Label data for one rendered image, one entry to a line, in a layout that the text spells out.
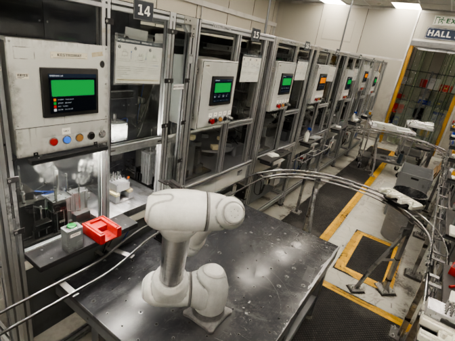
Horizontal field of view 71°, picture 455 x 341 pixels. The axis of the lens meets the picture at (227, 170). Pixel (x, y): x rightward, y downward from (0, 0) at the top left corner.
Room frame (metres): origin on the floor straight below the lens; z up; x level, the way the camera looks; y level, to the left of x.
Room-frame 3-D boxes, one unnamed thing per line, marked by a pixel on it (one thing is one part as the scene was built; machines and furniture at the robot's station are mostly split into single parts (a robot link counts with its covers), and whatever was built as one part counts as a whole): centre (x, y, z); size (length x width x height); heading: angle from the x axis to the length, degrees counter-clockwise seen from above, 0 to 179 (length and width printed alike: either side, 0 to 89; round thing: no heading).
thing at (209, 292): (1.19, 0.00, 0.85); 0.18 x 0.16 x 0.22; 101
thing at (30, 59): (1.39, 0.83, 1.60); 0.42 x 0.29 x 0.46; 148
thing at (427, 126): (7.00, -4.01, 0.48); 0.84 x 0.58 x 0.97; 156
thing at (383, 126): (6.13, -3.00, 0.48); 0.88 x 0.56 x 0.96; 76
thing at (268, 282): (1.61, -0.05, 0.66); 1.50 x 1.06 x 0.04; 148
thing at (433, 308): (1.19, -1.09, 0.92); 0.13 x 0.10 x 0.09; 58
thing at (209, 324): (1.20, -0.02, 0.71); 0.22 x 0.18 x 0.06; 148
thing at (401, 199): (2.63, -1.56, 0.84); 0.37 x 0.14 x 0.10; 26
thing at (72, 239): (1.24, 0.69, 0.97); 0.08 x 0.08 x 0.12; 58
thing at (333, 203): (5.43, -2.32, 0.01); 5.85 x 0.59 x 0.01; 148
